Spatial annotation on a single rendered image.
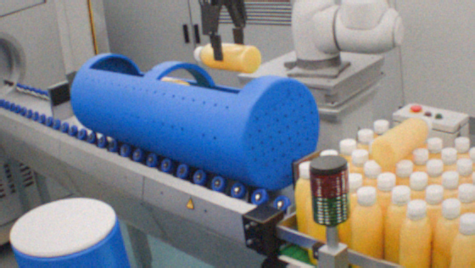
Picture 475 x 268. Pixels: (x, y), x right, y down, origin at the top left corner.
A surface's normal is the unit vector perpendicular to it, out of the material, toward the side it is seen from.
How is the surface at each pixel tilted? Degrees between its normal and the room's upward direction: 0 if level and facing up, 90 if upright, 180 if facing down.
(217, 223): 70
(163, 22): 90
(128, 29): 90
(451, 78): 90
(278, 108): 90
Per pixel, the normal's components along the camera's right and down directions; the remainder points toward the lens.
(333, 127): 0.09, 0.34
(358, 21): -0.54, 0.39
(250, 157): 0.68, 0.17
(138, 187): -0.72, 0.00
